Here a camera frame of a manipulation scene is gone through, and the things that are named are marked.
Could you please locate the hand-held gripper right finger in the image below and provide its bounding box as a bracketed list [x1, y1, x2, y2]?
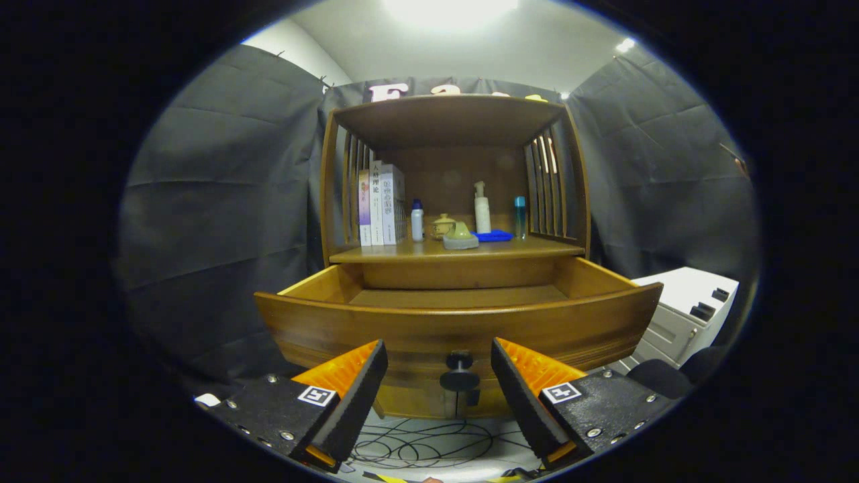
[491, 337, 672, 470]

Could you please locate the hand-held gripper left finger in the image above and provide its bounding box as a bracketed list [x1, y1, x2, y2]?
[208, 339, 389, 474]

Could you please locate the brown wooden drawer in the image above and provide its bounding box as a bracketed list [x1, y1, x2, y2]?
[254, 256, 664, 391]

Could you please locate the green handled sponge brush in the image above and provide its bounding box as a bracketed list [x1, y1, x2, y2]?
[443, 221, 480, 251]

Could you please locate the brown wooden countertop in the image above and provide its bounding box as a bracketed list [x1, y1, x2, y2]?
[329, 235, 586, 264]

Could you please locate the white metal cabinet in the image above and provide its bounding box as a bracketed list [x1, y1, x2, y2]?
[607, 267, 739, 376]

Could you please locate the brown wooden cabinet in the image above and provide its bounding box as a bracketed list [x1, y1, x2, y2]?
[319, 94, 591, 420]

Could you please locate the black padded object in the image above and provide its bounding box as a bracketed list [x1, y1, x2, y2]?
[627, 345, 729, 400]

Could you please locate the white pump bottle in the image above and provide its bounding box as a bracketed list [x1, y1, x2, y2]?
[474, 181, 492, 234]

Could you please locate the purple book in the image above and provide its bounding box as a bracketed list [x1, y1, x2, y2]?
[358, 169, 372, 247]

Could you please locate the plain white book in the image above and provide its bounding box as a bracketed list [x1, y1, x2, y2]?
[369, 160, 385, 246]

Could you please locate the white patterned book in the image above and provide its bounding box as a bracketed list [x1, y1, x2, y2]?
[381, 164, 407, 246]

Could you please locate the large ceiling light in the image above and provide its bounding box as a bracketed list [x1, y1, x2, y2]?
[383, 0, 521, 31]

